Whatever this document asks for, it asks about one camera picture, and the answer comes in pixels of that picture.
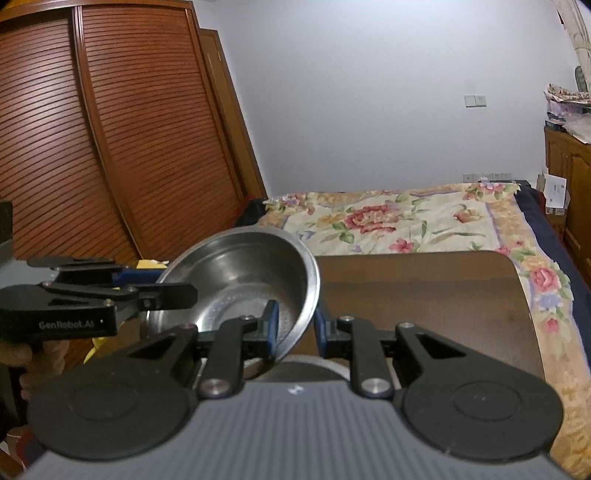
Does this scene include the large steel bowl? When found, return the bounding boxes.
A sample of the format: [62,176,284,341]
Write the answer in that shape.
[140,226,321,361]

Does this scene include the wall outlet strip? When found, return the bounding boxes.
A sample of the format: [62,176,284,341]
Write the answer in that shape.
[462,172,513,183]

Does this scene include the dark clothes on bed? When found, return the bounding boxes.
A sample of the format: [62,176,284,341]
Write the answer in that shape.
[235,198,266,227]

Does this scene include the floral square plate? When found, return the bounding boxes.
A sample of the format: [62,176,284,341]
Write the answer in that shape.
[252,355,349,383]

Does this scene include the floral bed quilt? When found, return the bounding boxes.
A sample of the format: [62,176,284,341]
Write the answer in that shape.
[257,182,590,479]

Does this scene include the pile of folded fabric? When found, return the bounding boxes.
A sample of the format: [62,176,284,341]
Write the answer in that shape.
[544,84,590,145]

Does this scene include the dark blue bed sheet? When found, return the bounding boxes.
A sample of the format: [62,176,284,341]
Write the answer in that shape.
[513,180,591,319]

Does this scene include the white wall switch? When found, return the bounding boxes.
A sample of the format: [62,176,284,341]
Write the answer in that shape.
[464,95,487,108]

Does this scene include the wooden sideboard cabinet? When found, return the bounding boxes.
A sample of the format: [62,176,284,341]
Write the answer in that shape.
[544,127,591,285]

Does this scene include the white paper bag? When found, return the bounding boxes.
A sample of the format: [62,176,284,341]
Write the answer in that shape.
[536,174,570,216]

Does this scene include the cream curtain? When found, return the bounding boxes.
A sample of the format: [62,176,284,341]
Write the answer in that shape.
[552,0,590,89]

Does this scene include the wooden louvered wardrobe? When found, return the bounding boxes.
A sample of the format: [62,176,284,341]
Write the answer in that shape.
[1,1,266,262]

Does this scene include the yellow plush toy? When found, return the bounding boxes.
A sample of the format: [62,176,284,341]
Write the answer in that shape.
[82,258,170,365]

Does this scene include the person's left hand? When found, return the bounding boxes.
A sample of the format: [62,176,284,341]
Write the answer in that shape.
[1,341,69,401]

